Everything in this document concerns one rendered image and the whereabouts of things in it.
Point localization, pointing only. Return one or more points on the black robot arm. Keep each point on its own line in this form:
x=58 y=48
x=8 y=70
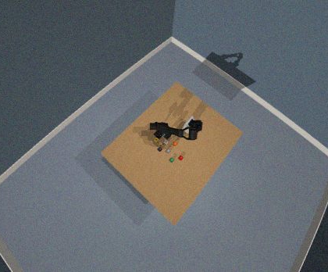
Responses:
x=194 y=127

